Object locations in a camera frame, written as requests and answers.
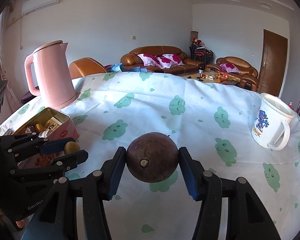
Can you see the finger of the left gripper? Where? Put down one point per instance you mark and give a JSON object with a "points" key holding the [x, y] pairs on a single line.
{"points": [[57, 168], [22, 144]]}

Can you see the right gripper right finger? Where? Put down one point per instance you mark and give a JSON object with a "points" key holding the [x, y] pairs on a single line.
{"points": [[247, 216]]}

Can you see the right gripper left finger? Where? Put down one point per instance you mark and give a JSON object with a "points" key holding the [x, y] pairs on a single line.
{"points": [[57, 217]]}

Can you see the small yellow kumquat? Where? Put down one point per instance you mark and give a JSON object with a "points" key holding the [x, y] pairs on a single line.
{"points": [[71, 147]]}

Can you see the dark purple passion fruit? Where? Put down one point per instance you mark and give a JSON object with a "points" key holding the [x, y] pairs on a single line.
{"points": [[152, 157]]}

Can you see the coffee table with fruits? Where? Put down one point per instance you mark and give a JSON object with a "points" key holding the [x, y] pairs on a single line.
{"points": [[209, 76]]}

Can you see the pink metal tin box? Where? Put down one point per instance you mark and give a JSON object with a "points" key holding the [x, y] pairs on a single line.
{"points": [[36, 124]]}

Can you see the paper leaflet in tin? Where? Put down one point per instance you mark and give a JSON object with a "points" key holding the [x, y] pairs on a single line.
{"points": [[51, 125]]}

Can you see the purple round stool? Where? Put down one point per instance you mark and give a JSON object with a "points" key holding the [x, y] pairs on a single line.
{"points": [[27, 97]]}

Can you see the pink electric kettle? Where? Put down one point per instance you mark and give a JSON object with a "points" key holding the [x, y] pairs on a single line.
{"points": [[48, 76]]}

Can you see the near brown leather chair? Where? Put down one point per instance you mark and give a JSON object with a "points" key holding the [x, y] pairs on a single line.
{"points": [[84, 67]]}

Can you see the cloud print tablecloth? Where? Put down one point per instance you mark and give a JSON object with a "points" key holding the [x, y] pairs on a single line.
{"points": [[214, 122]]}

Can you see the white printed mug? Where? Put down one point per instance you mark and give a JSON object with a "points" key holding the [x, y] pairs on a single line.
{"points": [[271, 127]]}

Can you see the long brown leather sofa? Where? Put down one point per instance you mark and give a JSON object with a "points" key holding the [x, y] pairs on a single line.
{"points": [[161, 59]]}

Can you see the white air conditioner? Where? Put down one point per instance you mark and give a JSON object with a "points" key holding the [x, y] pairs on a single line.
{"points": [[34, 5]]}

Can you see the brown leather armchair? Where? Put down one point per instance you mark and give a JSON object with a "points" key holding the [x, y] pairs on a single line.
{"points": [[239, 68]]}

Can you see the stacked dark chairs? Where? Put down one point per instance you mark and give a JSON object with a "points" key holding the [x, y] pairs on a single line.
{"points": [[201, 53]]}

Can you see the brown wooden door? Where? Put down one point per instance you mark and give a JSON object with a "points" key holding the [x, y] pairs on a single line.
{"points": [[273, 64]]}

